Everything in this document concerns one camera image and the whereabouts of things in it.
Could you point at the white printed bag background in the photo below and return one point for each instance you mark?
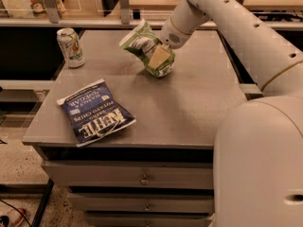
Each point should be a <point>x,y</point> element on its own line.
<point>22,8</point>

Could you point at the bottom drawer with knob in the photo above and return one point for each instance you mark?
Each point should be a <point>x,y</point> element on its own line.
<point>145,220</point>

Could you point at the drawer with knob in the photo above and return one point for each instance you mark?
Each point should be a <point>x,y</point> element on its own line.
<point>130,174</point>
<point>145,220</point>
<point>142,203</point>

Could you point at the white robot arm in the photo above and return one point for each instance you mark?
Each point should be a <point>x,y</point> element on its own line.
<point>258,150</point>

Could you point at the blue Kettle chip bag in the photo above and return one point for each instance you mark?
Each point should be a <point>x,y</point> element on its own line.
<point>94,113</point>

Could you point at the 7up soda can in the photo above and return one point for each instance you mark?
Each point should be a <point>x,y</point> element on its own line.
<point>69,44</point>

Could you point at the middle drawer with knob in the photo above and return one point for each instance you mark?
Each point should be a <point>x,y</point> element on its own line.
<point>142,203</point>

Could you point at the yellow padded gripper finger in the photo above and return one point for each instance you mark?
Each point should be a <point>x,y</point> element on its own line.
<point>160,57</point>

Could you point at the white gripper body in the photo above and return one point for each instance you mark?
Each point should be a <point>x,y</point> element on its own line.
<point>169,35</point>

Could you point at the grey drawer cabinet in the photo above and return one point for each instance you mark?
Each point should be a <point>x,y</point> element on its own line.
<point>176,116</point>

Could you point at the green jalapeno chip bag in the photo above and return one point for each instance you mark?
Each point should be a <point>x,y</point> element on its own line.
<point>142,42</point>

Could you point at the top drawer with knob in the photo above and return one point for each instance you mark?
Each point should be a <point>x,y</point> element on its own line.
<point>130,174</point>

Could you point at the grey metal railing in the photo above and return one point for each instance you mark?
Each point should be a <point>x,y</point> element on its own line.
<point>90,13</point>

